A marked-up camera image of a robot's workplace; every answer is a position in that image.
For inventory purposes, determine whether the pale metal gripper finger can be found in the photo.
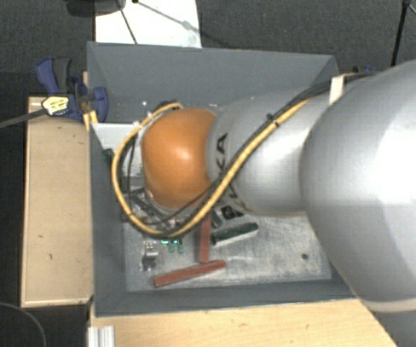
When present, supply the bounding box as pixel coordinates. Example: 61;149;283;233
141;241;160;272

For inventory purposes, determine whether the red-brown flat block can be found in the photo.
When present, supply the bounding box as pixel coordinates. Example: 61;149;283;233
152;260;228;288
197;215;213;265

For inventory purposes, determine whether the dark green flat block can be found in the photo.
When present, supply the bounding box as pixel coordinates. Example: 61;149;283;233
210;222;260;247

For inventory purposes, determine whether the pale wood flat board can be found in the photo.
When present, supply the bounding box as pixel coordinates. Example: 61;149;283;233
19;95;95;309

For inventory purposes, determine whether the grey metal bin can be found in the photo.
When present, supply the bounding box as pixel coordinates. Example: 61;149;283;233
86;40;360;317

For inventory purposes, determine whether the black cylinder on white bracket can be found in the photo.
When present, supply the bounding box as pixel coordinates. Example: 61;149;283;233
219;203;246;220

